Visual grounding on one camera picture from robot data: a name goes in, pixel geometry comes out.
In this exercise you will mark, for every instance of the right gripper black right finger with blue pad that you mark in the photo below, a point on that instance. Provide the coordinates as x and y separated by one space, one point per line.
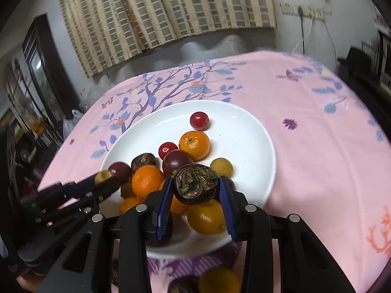
305 263

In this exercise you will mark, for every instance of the small green longan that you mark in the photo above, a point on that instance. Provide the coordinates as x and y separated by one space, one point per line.
102 176

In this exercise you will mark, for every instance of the checked beige curtain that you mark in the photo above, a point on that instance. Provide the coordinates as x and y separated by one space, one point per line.
105 33

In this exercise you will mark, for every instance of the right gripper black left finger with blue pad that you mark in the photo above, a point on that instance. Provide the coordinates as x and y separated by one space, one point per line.
86 263

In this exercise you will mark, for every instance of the tan longan front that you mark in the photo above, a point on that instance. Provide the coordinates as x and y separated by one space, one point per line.
126 191

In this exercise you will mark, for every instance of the large dark purple plum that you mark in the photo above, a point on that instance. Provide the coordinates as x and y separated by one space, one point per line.
174 160

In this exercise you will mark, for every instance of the yellow lemon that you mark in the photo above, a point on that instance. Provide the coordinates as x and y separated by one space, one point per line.
207 218
219 279

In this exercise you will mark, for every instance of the dark purple plum top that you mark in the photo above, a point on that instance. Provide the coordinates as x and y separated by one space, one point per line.
122 171

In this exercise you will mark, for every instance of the white plastic bag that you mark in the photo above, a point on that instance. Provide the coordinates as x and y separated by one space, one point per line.
69 124

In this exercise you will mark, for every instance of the small dark plum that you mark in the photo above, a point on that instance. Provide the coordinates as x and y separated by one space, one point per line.
231 183

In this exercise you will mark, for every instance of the white wall power strip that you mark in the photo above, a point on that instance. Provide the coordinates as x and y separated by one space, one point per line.
309 11

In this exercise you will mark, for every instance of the dark water chestnut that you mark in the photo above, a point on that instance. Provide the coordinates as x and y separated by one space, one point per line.
143 160
115 272
195 184
185 284

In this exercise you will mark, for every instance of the small orange kumquat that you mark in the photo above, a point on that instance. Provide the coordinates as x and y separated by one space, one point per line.
128 203

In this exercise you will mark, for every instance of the pink printed tablecloth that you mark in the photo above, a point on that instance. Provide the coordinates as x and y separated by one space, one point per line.
333 158

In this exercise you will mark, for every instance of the white oval plate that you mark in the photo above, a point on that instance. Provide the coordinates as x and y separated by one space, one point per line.
235 134

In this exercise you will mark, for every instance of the yellow-green longan with stem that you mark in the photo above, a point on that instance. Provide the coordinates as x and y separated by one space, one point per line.
222 167

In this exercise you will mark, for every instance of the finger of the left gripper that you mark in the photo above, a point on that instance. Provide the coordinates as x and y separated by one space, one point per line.
94 193
57 194

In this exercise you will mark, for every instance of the large mandarin orange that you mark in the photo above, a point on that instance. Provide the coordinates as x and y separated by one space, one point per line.
177 207

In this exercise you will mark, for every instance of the dark framed cabinet door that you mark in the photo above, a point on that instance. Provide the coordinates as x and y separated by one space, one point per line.
47 71

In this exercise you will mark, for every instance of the red cherry tomato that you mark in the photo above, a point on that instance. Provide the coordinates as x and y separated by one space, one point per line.
166 148
199 121

